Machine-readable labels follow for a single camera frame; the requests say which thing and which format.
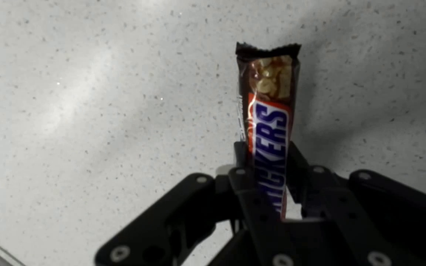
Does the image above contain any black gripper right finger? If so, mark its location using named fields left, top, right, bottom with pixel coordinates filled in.
left=286, top=141, right=426, bottom=266

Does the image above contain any brown Snickers packet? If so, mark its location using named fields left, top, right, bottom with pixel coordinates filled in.
left=236, top=42, right=304, bottom=221

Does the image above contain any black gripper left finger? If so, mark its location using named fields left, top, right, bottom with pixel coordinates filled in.
left=94, top=141, right=294, bottom=266

